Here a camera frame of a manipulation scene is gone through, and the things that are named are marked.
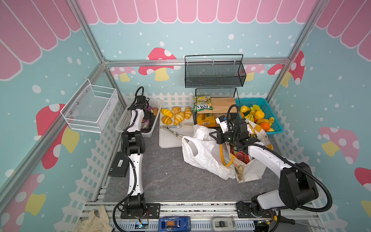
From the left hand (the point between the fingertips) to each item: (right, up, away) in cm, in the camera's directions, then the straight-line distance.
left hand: (139, 117), depth 109 cm
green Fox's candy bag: (+47, +9, -12) cm, 49 cm away
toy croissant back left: (+20, +4, +6) cm, 21 cm away
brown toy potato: (+11, +5, +2) cm, 13 cm away
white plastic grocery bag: (+45, -19, -39) cm, 62 cm away
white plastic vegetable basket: (+9, -2, 0) cm, 9 cm away
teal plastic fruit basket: (+98, +3, -1) cm, 98 cm away
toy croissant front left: (+20, -2, 0) cm, 21 cm away
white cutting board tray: (+22, -16, -5) cm, 28 cm away
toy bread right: (+37, +4, +6) cm, 38 cm away
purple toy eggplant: (+7, -4, -3) cm, 8 cm away
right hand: (+50, -11, -25) cm, 57 cm away
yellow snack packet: (+51, -3, -6) cm, 51 cm away
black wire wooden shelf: (+62, +14, -4) cm, 64 cm away
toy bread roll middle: (+27, +6, +7) cm, 29 cm away
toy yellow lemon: (+88, +1, -7) cm, 88 cm away
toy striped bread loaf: (+30, 0, +1) cm, 30 cm away
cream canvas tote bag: (+66, -27, -39) cm, 81 cm away
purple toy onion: (+6, +7, +5) cm, 11 cm away
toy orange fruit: (+90, -7, -12) cm, 91 cm away
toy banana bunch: (+83, +1, -3) cm, 84 cm away
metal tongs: (+20, -8, -4) cm, 22 cm away
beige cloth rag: (-10, -54, -38) cm, 67 cm away
